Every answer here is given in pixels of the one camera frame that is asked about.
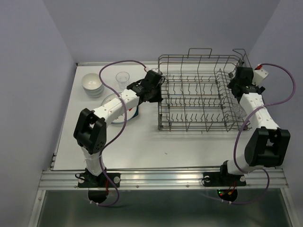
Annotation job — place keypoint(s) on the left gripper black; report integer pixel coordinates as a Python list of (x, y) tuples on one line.
[(158, 98)]

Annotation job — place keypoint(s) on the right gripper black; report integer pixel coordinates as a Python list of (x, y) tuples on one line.
[(231, 83)]

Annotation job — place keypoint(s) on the white plate red strawberries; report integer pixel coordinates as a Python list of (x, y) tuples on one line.
[(121, 118)]

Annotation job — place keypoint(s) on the clear textured glass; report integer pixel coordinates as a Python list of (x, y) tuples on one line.
[(239, 111), (123, 79), (232, 99)]

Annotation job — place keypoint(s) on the white ribbed bowl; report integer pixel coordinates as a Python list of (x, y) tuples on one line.
[(93, 89), (91, 81), (95, 96)]

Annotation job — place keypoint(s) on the dark teal square plate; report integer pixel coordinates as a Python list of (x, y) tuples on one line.
[(136, 112)]

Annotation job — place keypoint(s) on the white plate blue stripes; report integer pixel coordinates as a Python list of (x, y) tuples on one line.
[(109, 98)]

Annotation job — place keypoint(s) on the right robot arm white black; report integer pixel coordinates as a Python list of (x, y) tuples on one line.
[(268, 144)]

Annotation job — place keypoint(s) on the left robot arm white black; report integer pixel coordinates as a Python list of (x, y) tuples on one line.
[(91, 128)]

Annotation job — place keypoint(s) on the clear textured glass front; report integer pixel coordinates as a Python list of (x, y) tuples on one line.
[(239, 111)]

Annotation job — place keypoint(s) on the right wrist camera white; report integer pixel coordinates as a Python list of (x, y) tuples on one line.
[(259, 74)]

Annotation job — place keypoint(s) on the grey wire dish rack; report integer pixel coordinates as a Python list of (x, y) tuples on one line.
[(195, 92)]

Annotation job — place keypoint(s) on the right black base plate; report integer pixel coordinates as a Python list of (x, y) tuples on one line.
[(216, 179)]

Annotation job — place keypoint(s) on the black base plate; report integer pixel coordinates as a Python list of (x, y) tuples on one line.
[(216, 179), (111, 179)]

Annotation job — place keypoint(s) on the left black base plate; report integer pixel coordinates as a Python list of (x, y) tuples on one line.
[(111, 179)]

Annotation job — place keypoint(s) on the aluminium mounting rail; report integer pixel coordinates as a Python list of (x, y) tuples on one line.
[(189, 178)]

